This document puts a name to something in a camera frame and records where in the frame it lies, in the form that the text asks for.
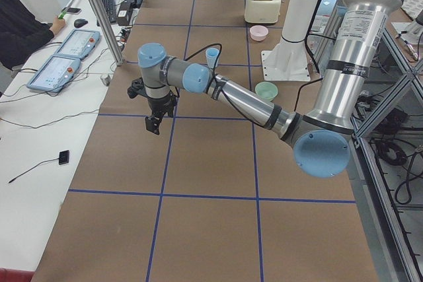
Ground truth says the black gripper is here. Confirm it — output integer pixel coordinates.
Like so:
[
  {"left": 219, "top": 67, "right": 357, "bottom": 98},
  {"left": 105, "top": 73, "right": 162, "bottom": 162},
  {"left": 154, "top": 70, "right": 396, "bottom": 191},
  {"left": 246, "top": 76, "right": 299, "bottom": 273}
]
[{"left": 145, "top": 93, "right": 177, "bottom": 135}]

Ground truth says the light blue cup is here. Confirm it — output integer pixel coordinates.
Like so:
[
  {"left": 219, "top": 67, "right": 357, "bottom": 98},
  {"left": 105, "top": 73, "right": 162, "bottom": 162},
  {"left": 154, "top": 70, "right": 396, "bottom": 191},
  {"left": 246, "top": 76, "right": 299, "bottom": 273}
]
[
  {"left": 206, "top": 48, "right": 219, "bottom": 59},
  {"left": 206, "top": 57, "right": 217, "bottom": 68}
]

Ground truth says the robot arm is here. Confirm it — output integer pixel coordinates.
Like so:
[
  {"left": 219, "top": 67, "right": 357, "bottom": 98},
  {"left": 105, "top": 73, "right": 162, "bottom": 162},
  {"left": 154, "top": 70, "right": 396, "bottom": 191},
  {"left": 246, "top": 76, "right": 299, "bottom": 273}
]
[{"left": 128, "top": 0, "right": 404, "bottom": 178}]

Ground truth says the cream toaster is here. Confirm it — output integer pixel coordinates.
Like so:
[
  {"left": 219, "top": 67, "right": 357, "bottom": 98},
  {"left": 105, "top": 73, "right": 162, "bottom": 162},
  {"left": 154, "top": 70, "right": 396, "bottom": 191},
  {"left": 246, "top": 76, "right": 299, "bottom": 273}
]
[{"left": 245, "top": 0, "right": 282, "bottom": 24}]

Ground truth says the pink bowl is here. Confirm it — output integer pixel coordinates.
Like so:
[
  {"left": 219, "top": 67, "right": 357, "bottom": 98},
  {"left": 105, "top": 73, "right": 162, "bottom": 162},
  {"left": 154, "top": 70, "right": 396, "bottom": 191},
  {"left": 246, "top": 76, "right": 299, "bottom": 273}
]
[{"left": 249, "top": 25, "right": 269, "bottom": 42}]

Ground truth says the black keyboard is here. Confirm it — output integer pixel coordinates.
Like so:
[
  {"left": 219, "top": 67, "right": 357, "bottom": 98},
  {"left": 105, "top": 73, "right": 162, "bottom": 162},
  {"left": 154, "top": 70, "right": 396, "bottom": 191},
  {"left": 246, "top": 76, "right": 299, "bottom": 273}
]
[{"left": 101, "top": 0, "right": 117, "bottom": 24}]

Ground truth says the upper teach pendant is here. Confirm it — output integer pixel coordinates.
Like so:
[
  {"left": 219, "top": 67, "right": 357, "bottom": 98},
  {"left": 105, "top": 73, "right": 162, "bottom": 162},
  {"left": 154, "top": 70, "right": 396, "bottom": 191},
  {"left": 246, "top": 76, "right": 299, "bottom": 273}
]
[{"left": 55, "top": 28, "right": 100, "bottom": 60}]

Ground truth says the teach pendant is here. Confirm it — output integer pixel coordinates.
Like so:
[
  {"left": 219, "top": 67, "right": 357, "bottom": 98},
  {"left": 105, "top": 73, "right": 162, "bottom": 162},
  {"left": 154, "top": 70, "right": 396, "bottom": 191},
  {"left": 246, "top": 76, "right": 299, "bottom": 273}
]
[
  {"left": 55, "top": 28, "right": 100, "bottom": 60},
  {"left": 26, "top": 55, "right": 81, "bottom": 93}
]

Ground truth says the small black device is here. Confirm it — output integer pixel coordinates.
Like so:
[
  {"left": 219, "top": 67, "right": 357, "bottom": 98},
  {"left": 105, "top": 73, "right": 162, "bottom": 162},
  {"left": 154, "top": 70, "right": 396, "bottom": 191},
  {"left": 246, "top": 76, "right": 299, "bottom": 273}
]
[{"left": 58, "top": 150, "right": 70, "bottom": 165}]

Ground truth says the green bowl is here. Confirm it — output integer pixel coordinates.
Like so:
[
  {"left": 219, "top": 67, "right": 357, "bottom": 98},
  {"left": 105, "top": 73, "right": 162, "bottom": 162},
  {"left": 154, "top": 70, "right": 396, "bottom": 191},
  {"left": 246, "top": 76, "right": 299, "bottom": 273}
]
[{"left": 254, "top": 81, "right": 278, "bottom": 101}]

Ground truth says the lower teach pendant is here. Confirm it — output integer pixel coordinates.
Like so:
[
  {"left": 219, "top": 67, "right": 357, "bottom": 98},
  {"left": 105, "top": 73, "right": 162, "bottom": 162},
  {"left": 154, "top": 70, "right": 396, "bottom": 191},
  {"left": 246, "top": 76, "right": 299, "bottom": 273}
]
[{"left": 26, "top": 55, "right": 81, "bottom": 93}]

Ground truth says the black computer mouse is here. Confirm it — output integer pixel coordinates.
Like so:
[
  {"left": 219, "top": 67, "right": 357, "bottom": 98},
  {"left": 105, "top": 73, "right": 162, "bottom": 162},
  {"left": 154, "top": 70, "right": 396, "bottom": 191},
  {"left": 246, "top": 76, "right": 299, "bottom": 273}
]
[{"left": 73, "top": 18, "right": 88, "bottom": 28}]

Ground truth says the black phone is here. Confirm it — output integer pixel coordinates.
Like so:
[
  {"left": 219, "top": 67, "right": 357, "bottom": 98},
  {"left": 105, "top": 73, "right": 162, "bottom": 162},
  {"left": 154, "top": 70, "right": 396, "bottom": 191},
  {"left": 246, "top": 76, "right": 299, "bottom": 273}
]
[{"left": 66, "top": 7, "right": 82, "bottom": 15}]

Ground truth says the person at desk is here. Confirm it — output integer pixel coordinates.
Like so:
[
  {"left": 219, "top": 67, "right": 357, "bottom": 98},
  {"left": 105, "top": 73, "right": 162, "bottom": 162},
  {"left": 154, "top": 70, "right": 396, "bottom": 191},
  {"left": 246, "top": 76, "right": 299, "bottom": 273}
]
[{"left": 1, "top": 0, "right": 66, "bottom": 69}]

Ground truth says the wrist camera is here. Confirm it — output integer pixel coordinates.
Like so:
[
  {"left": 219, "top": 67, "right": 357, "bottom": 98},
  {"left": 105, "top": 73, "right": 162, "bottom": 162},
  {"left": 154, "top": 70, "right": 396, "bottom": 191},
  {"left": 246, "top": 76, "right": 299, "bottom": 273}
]
[{"left": 127, "top": 77, "right": 147, "bottom": 99}]

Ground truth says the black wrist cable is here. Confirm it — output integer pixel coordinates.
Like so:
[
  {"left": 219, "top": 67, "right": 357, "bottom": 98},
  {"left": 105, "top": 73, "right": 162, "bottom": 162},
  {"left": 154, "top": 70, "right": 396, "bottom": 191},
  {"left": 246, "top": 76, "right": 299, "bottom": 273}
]
[{"left": 183, "top": 42, "right": 265, "bottom": 127}]

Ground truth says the aluminium frame post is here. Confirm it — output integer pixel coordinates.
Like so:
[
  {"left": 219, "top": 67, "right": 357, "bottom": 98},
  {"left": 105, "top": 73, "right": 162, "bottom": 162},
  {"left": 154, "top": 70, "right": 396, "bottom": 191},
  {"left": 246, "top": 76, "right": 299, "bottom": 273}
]
[{"left": 89, "top": 0, "right": 124, "bottom": 67}]

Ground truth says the white pedestal column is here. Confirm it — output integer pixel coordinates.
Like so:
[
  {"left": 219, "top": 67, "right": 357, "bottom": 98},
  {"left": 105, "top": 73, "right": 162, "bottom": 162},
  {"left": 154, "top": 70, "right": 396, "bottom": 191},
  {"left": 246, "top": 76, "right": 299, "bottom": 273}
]
[{"left": 261, "top": 0, "right": 319, "bottom": 81}]

